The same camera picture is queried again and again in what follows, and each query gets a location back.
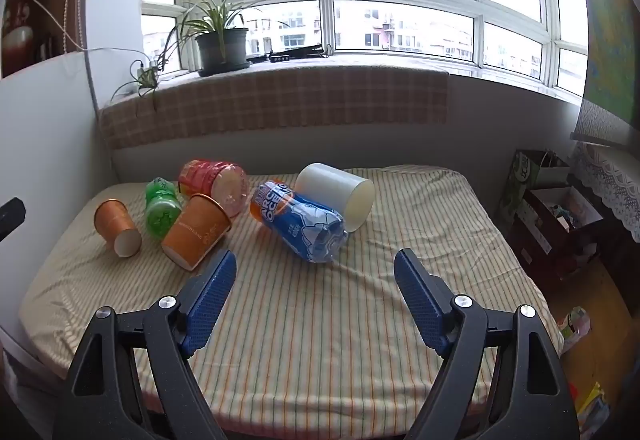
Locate red label plastic jar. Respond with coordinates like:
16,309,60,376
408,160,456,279
178,159,250,220

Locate white lace cloth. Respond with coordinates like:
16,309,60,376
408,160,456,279
570,99,640,243

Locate grey cable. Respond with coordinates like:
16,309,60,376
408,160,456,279
83,49,102,113

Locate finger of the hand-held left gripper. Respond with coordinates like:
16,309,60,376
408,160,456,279
0,197,26,237

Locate large orange paper cup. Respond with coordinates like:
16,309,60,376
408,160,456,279
161,193,234,271

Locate checked cloth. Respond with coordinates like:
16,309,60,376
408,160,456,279
100,67,450,151

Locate yellow colourful packet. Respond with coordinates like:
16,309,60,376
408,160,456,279
574,381,612,440

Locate small orange paper cup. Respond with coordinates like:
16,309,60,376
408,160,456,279
94,199,143,258

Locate green plastic bottle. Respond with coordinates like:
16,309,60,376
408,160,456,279
144,176,184,238

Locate pale green packet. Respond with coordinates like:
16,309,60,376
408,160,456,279
556,306,592,355

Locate wall poster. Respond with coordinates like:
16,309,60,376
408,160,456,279
564,0,640,133

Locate dark cardboard box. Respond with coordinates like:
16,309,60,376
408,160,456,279
514,186,606,282

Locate green paper bag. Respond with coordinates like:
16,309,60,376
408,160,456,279
494,149,572,222

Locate blue label plastic bottle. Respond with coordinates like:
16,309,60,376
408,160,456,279
249,179,348,264

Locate striped bed sheet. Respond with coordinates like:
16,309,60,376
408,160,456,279
19,164,565,417

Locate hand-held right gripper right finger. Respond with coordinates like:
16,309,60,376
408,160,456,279
394,248,581,440

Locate white cup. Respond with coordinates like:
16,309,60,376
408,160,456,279
294,163,376,234

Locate potted spider plant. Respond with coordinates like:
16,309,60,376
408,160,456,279
110,0,262,102

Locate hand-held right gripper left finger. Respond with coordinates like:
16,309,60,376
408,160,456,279
52,249,237,440

